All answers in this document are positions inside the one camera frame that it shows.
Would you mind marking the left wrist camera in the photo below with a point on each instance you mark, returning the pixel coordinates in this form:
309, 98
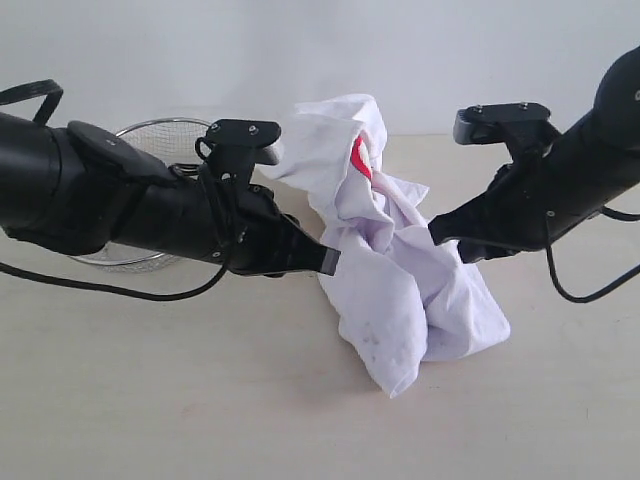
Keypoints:
231, 148

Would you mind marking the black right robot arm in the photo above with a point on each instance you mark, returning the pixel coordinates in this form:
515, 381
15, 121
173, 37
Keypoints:
611, 123

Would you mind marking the white cotton t-shirt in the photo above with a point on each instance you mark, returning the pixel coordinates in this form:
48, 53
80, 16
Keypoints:
401, 299

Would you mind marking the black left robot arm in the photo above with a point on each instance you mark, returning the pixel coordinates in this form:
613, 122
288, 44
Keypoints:
73, 190

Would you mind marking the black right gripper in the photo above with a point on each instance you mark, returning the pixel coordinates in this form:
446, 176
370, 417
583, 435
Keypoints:
532, 206

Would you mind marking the metal mesh basket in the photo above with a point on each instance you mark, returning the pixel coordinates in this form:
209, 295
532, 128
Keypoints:
172, 141

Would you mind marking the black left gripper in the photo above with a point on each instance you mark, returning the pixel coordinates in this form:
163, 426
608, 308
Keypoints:
215, 221

